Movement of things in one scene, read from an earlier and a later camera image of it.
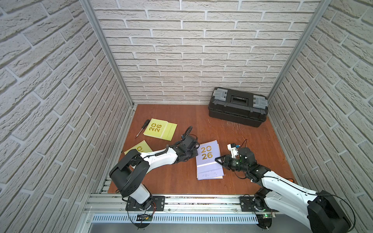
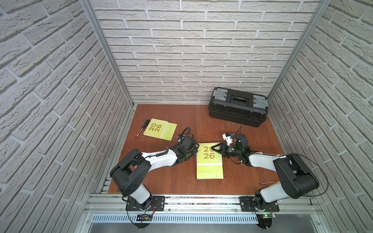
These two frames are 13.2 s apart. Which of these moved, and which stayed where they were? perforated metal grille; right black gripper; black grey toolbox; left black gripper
Moved: right black gripper
Stayed: black grey toolbox; perforated metal grille; left black gripper
